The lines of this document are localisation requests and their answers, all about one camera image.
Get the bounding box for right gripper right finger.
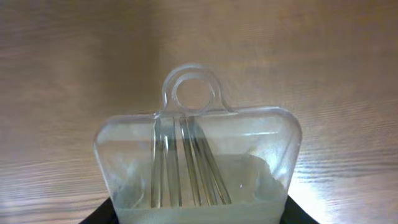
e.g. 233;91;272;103
279;196;319;224

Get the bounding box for clear box coloured plugs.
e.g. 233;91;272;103
93;63;302;223

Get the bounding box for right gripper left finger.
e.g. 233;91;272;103
79;198;119;224

